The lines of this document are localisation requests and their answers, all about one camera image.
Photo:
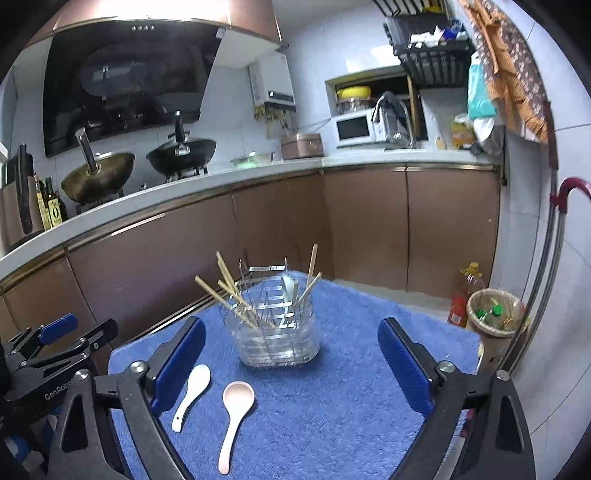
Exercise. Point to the teal plastic bag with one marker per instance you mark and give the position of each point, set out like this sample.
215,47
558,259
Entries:
479,105

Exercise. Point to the olive oil bottle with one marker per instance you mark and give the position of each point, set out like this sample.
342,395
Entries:
52,209

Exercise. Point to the white microwave oven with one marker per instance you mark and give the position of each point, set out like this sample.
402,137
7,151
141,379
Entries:
354,128

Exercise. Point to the brown rice cooker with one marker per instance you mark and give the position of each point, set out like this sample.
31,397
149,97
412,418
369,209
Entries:
301,146

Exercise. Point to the yellow bowl on shelf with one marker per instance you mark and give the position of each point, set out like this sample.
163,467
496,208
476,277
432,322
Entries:
353,92

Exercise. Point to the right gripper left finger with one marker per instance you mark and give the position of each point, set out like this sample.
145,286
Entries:
171,363

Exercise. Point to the cooking oil bottle orange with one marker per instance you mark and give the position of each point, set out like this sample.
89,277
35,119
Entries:
469,281

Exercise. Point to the beige trash bin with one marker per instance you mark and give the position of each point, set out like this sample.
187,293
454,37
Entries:
495,316

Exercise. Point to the knife block with knives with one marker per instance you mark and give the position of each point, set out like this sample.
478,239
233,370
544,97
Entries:
20,215

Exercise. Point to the chopstick in holder left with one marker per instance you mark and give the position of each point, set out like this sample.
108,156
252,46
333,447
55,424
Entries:
223,302

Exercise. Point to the pink ceramic spoon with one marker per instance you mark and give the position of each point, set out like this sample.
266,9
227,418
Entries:
237,398

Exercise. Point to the bamboo chopstick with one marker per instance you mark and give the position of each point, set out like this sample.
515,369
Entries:
263,321

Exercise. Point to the blue terry towel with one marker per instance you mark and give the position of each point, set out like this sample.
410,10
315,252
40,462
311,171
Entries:
341,416

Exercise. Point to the black wok with lid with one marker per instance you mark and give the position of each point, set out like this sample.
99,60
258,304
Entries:
182,153

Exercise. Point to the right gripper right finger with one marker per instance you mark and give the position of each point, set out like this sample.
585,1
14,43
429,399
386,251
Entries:
412,365

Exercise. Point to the black range hood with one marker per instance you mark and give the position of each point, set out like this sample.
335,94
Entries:
115,77

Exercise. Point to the umbrella with maroon handle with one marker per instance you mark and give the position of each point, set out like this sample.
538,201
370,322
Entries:
548,268

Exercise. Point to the chopstick in holder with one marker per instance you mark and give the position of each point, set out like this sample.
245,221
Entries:
311,266
223,302
309,288
228,284

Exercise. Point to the chopstick in holder far right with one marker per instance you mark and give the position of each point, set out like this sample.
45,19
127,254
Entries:
309,288

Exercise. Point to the white ceramic spoon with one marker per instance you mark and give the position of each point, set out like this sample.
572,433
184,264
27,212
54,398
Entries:
197,382

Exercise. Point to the clear plastic utensil holder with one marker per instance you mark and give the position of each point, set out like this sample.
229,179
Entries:
307,338

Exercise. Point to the patterned orange hanging cloth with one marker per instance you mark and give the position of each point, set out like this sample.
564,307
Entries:
512,79

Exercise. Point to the black dish rack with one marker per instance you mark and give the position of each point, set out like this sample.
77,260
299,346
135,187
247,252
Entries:
433,46

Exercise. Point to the bronze wok with handle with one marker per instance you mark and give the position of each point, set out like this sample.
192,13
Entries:
100,175

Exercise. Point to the white water heater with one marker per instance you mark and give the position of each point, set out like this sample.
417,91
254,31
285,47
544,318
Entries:
271,83

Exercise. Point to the chrome kitchen faucet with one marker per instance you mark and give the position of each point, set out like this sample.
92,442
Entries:
392,117

